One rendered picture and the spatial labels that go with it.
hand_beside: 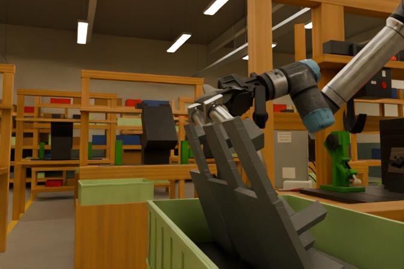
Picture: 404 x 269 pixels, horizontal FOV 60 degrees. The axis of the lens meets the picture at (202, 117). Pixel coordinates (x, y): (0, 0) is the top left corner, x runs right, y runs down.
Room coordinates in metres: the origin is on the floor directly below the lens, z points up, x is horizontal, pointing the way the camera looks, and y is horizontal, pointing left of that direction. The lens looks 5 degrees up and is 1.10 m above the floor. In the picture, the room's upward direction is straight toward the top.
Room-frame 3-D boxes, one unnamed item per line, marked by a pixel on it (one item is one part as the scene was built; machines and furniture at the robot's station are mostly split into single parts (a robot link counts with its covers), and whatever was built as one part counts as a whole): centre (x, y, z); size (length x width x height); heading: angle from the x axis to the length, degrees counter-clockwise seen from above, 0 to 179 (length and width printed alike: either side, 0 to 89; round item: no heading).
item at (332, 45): (1.76, -0.70, 1.59); 0.15 x 0.07 x 0.07; 109
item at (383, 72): (1.80, -0.88, 1.42); 0.17 x 0.12 x 0.15; 109
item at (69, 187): (7.94, 2.15, 1.12); 3.01 x 0.54 x 2.24; 110
